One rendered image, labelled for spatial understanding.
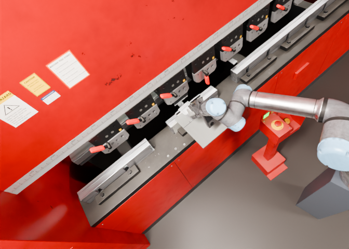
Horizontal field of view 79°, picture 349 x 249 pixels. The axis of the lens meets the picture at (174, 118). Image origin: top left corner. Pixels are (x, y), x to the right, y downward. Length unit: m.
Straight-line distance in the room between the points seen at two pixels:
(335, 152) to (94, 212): 1.21
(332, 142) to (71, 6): 0.89
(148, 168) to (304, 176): 1.43
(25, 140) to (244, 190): 1.75
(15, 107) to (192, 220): 1.69
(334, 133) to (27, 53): 0.97
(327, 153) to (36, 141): 1.02
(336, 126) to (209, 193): 1.45
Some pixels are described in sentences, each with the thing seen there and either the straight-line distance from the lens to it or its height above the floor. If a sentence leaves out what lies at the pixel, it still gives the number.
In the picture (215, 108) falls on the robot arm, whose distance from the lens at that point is 0.88.
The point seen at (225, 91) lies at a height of 0.87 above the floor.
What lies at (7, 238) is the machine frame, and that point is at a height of 1.42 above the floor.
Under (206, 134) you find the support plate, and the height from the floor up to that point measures 1.00.
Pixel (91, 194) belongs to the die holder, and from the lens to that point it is 1.39.
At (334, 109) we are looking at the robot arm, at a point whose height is 1.33.
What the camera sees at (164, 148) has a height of 0.88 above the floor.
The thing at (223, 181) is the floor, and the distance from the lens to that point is 2.14.
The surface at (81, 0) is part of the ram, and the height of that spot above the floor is 1.81.
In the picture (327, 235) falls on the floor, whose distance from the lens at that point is 2.19.
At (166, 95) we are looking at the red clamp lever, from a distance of 1.01.
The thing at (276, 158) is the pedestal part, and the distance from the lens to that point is 2.11.
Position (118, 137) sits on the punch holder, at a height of 1.23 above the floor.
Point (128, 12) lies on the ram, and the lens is 0.78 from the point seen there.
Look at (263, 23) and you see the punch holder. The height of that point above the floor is 1.24.
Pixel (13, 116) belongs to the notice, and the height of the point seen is 1.64.
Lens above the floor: 2.07
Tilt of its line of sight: 56 degrees down
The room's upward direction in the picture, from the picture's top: 25 degrees counter-clockwise
